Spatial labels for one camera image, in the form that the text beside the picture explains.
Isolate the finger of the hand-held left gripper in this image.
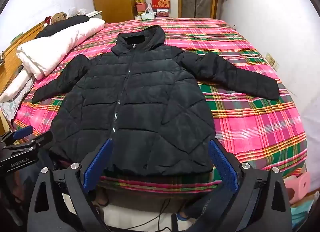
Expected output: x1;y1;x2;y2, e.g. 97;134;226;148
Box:
2;130;54;152
0;125;34;145

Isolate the pink plaid bed sheet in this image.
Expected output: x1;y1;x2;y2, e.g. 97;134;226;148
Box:
11;17;308;195

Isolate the large red box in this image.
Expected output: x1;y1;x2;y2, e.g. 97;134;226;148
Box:
151;0;171;9

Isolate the person's right leg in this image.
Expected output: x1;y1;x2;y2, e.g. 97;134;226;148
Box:
176;193;217;222

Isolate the black puffer jacket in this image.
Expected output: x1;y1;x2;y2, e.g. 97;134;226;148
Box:
32;25;280;176

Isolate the brown teddy bear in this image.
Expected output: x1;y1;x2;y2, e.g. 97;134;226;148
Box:
51;12;67;24

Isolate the black cloth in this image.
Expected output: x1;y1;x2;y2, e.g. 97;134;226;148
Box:
35;15;90;39

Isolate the white quilt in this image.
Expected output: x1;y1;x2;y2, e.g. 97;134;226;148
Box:
16;17;106;80

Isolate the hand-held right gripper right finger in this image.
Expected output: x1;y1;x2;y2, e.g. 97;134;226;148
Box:
208;139;293;232

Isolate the white basket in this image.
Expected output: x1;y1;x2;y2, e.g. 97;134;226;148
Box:
141;8;157;19

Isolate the wooden headboard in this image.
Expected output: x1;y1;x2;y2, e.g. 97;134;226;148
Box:
0;20;46;97

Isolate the pink stool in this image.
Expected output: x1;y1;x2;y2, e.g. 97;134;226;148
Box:
285;172;312;204

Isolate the black cable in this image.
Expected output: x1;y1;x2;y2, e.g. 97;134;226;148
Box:
105;197;177;232

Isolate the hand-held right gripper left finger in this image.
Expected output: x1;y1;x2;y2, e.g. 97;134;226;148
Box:
27;139;114;232

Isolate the folded white blanket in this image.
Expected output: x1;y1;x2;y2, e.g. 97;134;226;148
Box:
0;68;34;103

